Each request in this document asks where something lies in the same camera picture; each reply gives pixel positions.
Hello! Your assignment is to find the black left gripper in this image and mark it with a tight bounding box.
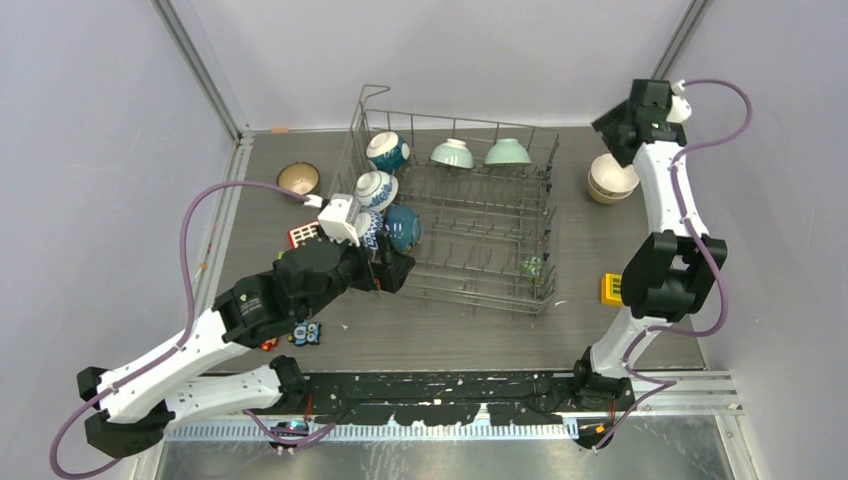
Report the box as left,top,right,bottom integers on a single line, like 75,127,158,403
300,225,414,320

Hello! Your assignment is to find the dark teal glazed bowl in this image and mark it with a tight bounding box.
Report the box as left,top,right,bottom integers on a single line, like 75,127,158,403
384,205,423,254

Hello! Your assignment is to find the beige ceramic bowl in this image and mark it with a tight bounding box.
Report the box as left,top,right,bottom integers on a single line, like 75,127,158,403
587,153,640,194
587,183,632,205

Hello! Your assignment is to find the brown patterned bowl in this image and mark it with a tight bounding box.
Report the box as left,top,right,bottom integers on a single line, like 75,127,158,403
276,162,321,195

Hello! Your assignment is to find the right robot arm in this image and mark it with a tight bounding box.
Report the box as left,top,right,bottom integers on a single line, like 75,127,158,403
570,79,728,411

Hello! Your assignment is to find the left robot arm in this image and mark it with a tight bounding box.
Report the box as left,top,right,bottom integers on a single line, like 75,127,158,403
77,234,416,459

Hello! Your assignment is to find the white bowl blue zigzag pattern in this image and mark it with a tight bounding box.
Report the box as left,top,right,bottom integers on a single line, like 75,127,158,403
355,209,384,251

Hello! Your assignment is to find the white bowl blue floral pattern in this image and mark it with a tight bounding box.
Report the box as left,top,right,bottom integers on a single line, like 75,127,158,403
354,171,399,211

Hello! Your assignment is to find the red white toy window block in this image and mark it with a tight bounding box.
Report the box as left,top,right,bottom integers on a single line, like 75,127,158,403
287,221,320,249

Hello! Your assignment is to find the mint green bowl right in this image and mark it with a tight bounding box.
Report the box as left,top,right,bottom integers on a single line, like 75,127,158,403
484,138,532,166

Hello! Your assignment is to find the teal white bowl back left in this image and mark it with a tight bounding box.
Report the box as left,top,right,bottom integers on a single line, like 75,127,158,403
365,131,411,174

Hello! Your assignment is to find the pale green bowl middle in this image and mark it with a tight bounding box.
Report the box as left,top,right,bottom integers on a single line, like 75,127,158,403
430,138,474,169

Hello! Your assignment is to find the green owl toy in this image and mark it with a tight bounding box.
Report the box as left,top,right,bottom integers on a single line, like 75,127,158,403
519,255,545,285

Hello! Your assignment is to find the yellow toy window block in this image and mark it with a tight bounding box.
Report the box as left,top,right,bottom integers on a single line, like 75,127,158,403
600,273,624,307

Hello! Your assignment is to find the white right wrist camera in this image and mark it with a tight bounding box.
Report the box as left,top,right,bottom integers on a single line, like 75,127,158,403
666,80,692,124

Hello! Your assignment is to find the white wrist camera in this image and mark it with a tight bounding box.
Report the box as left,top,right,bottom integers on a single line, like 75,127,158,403
304,194,361,247
666,80,692,124

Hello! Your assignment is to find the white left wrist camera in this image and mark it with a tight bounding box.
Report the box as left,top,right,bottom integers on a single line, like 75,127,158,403
304,194,361,247

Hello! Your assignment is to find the grey wire dish rack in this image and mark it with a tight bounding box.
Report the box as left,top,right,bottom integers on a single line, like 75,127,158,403
331,84,559,315

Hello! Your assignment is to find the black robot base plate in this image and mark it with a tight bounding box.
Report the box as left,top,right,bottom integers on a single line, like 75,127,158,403
242,369,637,429

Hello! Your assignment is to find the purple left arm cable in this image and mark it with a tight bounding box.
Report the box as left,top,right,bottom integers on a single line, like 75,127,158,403
48,180,339,480

